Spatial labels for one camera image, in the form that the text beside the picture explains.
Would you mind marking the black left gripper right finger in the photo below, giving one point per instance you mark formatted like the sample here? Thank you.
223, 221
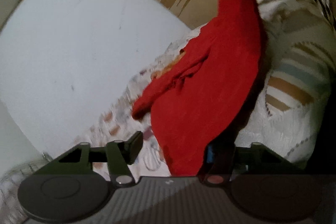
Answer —
217, 163

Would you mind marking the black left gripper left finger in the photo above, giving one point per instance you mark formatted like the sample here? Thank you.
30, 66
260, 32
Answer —
121, 154

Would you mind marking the red long-sleeve shirt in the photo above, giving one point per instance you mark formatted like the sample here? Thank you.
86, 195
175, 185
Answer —
199, 96

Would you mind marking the patterned white quilt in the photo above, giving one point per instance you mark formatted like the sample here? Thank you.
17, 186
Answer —
280, 137

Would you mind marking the metal bed headboard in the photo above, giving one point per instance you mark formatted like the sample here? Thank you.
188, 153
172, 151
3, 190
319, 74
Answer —
47, 157

